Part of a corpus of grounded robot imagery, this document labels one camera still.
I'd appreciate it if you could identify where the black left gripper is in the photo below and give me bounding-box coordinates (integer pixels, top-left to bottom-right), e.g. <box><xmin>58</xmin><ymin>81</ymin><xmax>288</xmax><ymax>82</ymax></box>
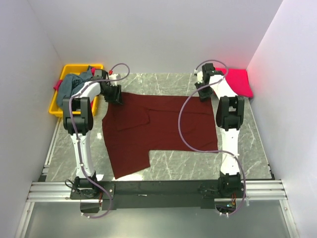
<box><xmin>101</xmin><ymin>84</ymin><xmax>123</xmax><ymax>105</ymax></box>

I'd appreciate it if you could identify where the dark red t-shirt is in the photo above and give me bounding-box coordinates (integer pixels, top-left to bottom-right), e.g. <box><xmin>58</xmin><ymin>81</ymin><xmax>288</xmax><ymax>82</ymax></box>
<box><xmin>102</xmin><ymin>92</ymin><xmax>218</xmax><ymax>179</ymax></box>

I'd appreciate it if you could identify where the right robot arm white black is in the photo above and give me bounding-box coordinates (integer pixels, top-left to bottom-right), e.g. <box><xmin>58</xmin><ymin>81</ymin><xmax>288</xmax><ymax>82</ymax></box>
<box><xmin>194</xmin><ymin>60</ymin><xmax>245</xmax><ymax>198</ymax></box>

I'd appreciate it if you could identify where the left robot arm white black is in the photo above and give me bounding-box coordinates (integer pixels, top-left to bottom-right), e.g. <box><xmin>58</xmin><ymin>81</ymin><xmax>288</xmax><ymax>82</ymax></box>
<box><xmin>59</xmin><ymin>68</ymin><xmax>123</xmax><ymax>199</ymax></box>

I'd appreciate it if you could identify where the folded pink t-shirt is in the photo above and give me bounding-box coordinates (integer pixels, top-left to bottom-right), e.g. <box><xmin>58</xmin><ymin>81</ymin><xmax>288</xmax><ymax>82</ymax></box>
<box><xmin>211</xmin><ymin>68</ymin><xmax>254</xmax><ymax>98</ymax></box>

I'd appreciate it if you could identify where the grey-blue crumpled t-shirt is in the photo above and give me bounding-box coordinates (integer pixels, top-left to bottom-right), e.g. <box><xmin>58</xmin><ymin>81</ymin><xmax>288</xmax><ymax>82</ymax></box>
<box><xmin>56</xmin><ymin>66</ymin><xmax>93</xmax><ymax>108</ymax></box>

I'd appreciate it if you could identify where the pink cloth in bin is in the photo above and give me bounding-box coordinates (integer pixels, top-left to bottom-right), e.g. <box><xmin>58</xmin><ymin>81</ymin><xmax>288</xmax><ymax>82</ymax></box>
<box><xmin>53</xmin><ymin>67</ymin><xmax>96</xmax><ymax>91</ymax></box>

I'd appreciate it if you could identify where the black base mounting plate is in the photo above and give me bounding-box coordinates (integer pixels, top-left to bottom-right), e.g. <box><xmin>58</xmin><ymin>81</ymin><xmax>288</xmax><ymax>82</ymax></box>
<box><xmin>70</xmin><ymin>179</ymin><xmax>244</xmax><ymax>210</ymax></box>

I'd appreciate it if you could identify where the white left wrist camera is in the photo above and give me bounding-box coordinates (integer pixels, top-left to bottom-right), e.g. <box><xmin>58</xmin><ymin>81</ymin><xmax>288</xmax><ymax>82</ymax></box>
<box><xmin>108</xmin><ymin>70</ymin><xmax>121</xmax><ymax>86</ymax></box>

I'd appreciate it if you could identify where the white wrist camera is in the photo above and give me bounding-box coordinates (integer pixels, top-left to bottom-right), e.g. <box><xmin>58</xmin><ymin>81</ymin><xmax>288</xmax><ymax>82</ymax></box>
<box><xmin>194</xmin><ymin>70</ymin><xmax>203</xmax><ymax>84</ymax></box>
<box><xmin>108</xmin><ymin>70</ymin><xmax>121</xmax><ymax>86</ymax></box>

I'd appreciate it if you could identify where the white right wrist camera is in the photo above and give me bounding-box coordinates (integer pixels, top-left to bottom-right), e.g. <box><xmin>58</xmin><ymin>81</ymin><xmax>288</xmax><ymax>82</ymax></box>
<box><xmin>194</xmin><ymin>70</ymin><xmax>203</xmax><ymax>84</ymax></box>

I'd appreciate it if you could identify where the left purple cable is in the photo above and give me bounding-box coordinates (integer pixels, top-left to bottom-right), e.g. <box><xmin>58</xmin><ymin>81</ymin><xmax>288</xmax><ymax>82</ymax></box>
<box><xmin>69</xmin><ymin>63</ymin><xmax>131</xmax><ymax>219</ymax></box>

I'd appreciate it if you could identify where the purple cable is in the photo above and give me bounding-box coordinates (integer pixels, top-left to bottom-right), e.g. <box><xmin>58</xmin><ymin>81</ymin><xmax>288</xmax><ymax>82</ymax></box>
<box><xmin>177</xmin><ymin>59</ymin><xmax>247</xmax><ymax>219</ymax></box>
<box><xmin>69</xmin><ymin>63</ymin><xmax>131</xmax><ymax>219</ymax></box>

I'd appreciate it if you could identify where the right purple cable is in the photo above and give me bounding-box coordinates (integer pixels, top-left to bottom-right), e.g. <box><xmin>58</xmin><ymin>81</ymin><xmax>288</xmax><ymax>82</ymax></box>
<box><xmin>177</xmin><ymin>59</ymin><xmax>247</xmax><ymax>219</ymax></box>

